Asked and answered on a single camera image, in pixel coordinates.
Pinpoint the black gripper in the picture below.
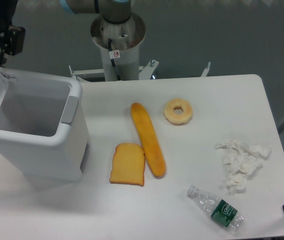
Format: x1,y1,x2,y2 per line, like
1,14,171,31
0,0,25,66

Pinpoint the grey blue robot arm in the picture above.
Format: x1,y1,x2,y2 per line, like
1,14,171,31
0,0,131,66

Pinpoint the white trash can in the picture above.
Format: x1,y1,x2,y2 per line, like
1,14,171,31
0,69,89,181

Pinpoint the toast bread slice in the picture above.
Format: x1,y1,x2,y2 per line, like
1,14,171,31
109,142,145,187

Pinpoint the pale glazed donut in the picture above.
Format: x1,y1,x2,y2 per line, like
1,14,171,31
163,98,193,125

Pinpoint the long orange baguette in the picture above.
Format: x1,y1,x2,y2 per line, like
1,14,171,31
131,102,166,179

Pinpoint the crumpled white tissue paper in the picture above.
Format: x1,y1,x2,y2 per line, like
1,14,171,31
215,138,272,195

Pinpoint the clear plastic water bottle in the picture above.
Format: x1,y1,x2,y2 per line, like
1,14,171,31
187,185,244,232

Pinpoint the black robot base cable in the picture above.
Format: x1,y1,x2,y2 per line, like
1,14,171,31
108,37,121,82

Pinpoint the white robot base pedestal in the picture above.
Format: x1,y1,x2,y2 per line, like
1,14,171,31
90,13,146,82

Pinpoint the white metal table frame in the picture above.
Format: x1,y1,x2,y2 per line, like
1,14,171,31
68,59,212,82

